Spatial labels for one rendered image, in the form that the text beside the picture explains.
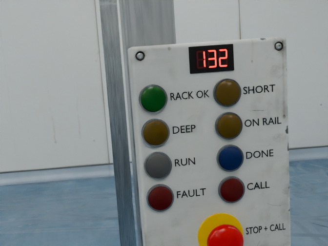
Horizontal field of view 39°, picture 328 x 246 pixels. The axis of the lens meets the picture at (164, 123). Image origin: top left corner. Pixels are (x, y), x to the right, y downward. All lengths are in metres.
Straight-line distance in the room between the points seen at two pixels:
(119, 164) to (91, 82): 2.24
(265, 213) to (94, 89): 3.40
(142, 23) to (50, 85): 3.40
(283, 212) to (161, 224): 0.14
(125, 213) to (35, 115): 2.35
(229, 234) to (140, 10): 0.27
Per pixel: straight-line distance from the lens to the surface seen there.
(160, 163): 0.49
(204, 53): 0.49
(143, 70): 0.48
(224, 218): 0.53
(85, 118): 3.92
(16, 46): 3.97
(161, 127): 0.48
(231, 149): 0.50
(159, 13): 0.54
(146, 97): 0.47
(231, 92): 0.49
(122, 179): 1.70
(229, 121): 0.49
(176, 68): 0.48
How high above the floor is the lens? 1.07
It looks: 10 degrees down
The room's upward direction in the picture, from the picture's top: 4 degrees counter-clockwise
